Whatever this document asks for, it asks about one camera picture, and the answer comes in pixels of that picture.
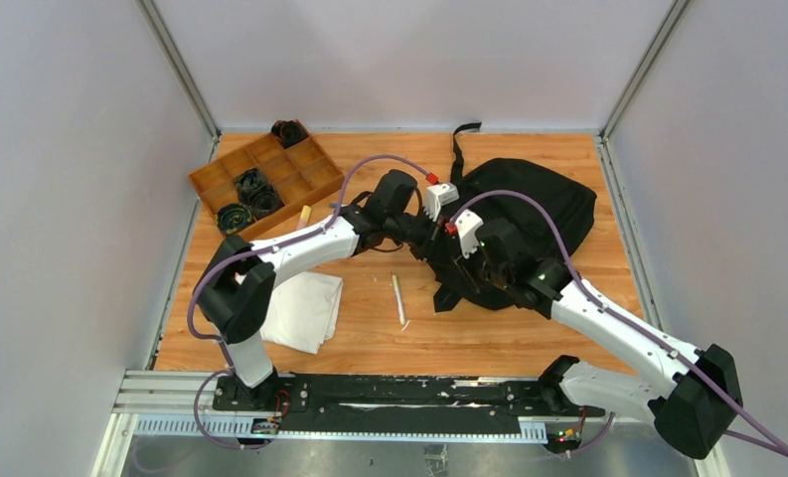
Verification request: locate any black backpack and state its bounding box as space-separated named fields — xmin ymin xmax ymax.
xmin=427 ymin=143 xmax=597 ymax=317

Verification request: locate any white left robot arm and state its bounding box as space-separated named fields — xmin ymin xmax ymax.
xmin=191 ymin=170 xmax=459 ymax=410

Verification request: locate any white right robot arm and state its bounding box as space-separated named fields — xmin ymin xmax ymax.
xmin=445 ymin=210 xmax=743 ymax=459

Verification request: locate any yellow white pen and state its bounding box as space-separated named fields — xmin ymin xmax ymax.
xmin=392 ymin=274 xmax=407 ymax=328

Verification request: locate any pink yellow highlighter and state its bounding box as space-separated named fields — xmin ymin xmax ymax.
xmin=297 ymin=205 xmax=312 ymax=230

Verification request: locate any wooden compartment tray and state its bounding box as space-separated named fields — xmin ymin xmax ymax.
xmin=188 ymin=132 xmax=344 ymax=240

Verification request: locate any white folded cloth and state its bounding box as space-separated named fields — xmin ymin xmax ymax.
xmin=260 ymin=272 xmax=344 ymax=355

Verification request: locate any rolled dark belt centre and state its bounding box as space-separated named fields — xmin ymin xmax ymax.
xmin=249 ymin=188 xmax=284 ymax=220

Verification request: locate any rolled dark belt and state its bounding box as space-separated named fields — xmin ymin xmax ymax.
xmin=216 ymin=203 xmax=255 ymax=237
xmin=270 ymin=120 xmax=308 ymax=149
xmin=235 ymin=168 xmax=272 ymax=202
xmin=249 ymin=188 xmax=284 ymax=220

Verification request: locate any rolled dark belt top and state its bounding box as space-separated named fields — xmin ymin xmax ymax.
xmin=270 ymin=120 xmax=308 ymax=149

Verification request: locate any rolled dark belt middle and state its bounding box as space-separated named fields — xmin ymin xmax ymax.
xmin=235 ymin=168 xmax=272 ymax=202

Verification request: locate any rolled dark belt front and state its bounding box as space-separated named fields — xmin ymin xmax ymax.
xmin=216 ymin=203 xmax=255 ymax=237

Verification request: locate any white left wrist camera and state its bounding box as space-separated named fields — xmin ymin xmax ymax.
xmin=422 ymin=173 xmax=459 ymax=221

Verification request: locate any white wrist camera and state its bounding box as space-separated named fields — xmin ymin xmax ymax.
xmin=422 ymin=173 xmax=459 ymax=221
xmin=446 ymin=209 xmax=484 ymax=258

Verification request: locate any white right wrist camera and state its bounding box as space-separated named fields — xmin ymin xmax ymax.
xmin=446 ymin=209 xmax=484 ymax=258

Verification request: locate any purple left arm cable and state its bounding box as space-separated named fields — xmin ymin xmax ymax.
xmin=187 ymin=153 xmax=437 ymax=452

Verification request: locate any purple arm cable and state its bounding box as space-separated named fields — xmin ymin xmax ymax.
xmin=447 ymin=189 xmax=788 ymax=470
xmin=187 ymin=153 xmax=437 ymax=452

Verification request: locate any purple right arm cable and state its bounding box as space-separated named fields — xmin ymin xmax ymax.
xmin=447 ymin=189 xmax=788 ymax=470

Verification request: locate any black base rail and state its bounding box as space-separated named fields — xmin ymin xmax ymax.
xmin=210 ymin=374 xmax=604 ymax=435

